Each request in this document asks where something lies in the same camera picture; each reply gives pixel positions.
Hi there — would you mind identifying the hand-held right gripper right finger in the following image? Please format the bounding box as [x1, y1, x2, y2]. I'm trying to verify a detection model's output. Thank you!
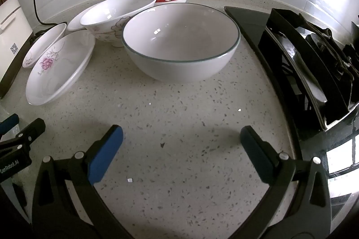
[240, 125, 334, 239]

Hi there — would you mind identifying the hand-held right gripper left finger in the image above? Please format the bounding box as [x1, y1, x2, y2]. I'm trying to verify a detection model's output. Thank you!
[31, 124, 124, 239]

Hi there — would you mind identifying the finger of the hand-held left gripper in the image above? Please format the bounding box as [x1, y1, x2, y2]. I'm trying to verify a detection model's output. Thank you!
[0, 118, 46, 157]
[0, 113, 20, 136]

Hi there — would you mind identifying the large white plate pink flower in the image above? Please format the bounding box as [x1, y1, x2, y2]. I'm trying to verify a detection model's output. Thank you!
[25, 30, 96, 106]

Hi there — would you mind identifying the white ceramic bowl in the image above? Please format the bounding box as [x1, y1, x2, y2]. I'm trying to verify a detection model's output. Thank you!
[67, 7, 96, 32]

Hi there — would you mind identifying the large white bowl green rim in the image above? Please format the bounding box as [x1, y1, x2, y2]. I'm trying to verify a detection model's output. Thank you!
[121, 3, 242, 84]

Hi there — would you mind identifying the white bowl grey floral print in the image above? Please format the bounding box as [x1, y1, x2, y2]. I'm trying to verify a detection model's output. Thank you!
[80, 0, 158, 48]

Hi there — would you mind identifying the white rice cooker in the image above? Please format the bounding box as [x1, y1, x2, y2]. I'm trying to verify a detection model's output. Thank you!
[0, 0, 34, 99]

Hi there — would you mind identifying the black stove pan support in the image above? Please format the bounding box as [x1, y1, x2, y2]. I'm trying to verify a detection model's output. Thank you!
[258, 7, 359, 131]

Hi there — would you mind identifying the black glass gas stove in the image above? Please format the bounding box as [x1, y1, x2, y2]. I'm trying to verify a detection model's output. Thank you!
[224, 6, 359, 223]

